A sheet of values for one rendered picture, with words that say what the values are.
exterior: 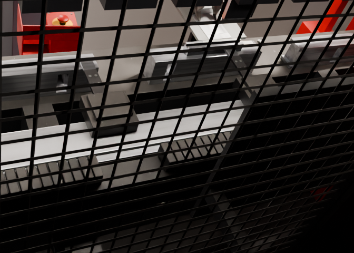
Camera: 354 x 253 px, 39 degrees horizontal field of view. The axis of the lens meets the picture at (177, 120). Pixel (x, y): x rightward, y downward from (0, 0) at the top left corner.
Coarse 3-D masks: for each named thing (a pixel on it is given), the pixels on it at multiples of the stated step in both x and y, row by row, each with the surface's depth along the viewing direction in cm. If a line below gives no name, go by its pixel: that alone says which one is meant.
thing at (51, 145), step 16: (160, 112) 133; (176, 112) 134; (192, 112) 136; (224, 112) 139; (240, 112) 141; (48, 128) 120; (64, 128) 121; (80, 128) 122; (144, 128) 128; (160, 128) 129; (192, 128) 132; (224, 128) 135; (16, 144) 114; (48, 144) 116; (80, 144) 119; (96, 144) 120; (128, 144) 123; (144, 144) 124; (48, 160) 114; (112, 160) 118
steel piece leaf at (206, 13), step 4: (204, 8) 165; (208, 8) 165; (204, 12) 166; (208, 12) 167; (212, 12) 168; (192, 16) 163; (204, 16) 165; (208, 16) 166; (212, 16) 166; (196, 20) 162; (204, 20) 164; (208, 20) 164; (212, 20) 165; (216, 20) 165; (212, 24) 163; (220, 24) 164; (204, 28) 160; (208, 28) 161; (212, 28) 162; (220, 28) 163; (224, 28) 163; (204, 32) 159; (208, 32) 160; (216, 32) 161; (220, 32) 161; (224, 32) 162
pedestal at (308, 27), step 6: (336, 0) 329; (336, 6) 330; (342, 6) 330; (330, 12) 335; (336, 12) 332; (324, 18) 341; (330, 18) 336; (336, 18) 337; (306, 24) 349; (312, 24) 351; (324, 24) 341; (330, 24) 339; (300, 30) 353; (306, 30) 348; (312, 30) 346; (318, 30) 348; (324, 30) 342; (330, 30) 345
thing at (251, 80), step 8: (232, 56) 154; (240, 64) 152; (240, 72) 150; (240, 80) 144; (248, 80) 143; (256, 80) 144; (272, 80) 146; (264, 88) 143; (240, 96) 144; (248, 96) 141
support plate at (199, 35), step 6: (204, 6) 169; (210, 6) 170; (180, 12) 164; (186, 12) 164; (186, 18) 162; (192, 18) 163; (222, 24) 165; (228, 24) 166; (234, 24) 167; (192, 30) 159; (198, 30) 159; (228, 30) 164; (234, 30) 165; (240, 30) 165; (198, 36) 157; (204, 36) 158; (234, 36) 162
